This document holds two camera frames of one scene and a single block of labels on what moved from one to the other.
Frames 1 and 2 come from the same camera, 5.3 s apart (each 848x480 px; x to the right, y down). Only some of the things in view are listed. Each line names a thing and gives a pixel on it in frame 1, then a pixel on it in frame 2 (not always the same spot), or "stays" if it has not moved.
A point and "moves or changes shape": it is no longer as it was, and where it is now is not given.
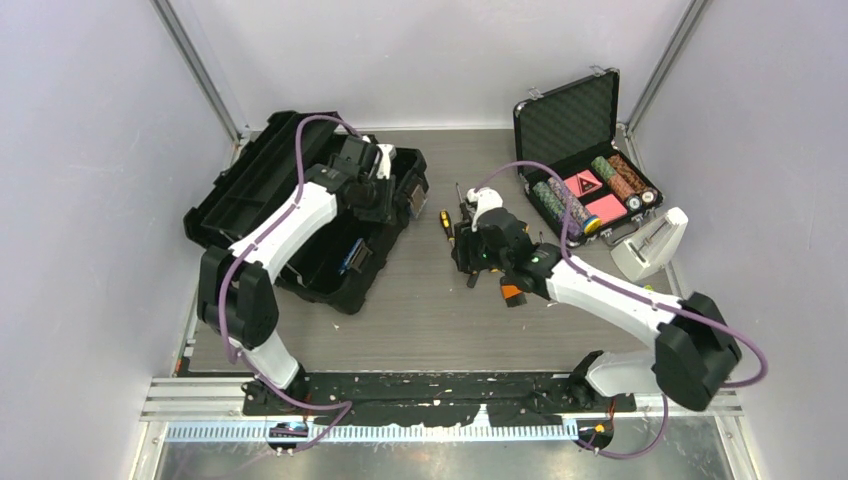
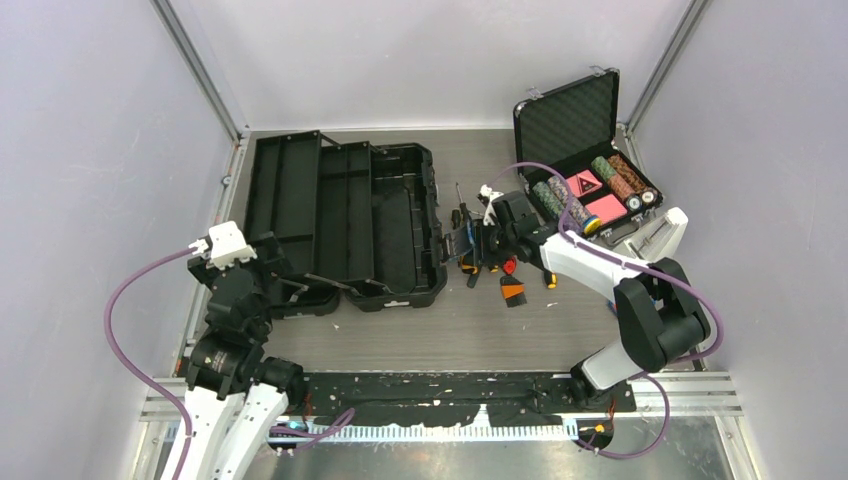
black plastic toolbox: (379, 191) moves or changes shape
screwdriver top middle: (462, 204) stays
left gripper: (386, 212) → (274, 266)
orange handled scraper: (513, 295) stays
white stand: (650, 248) stays
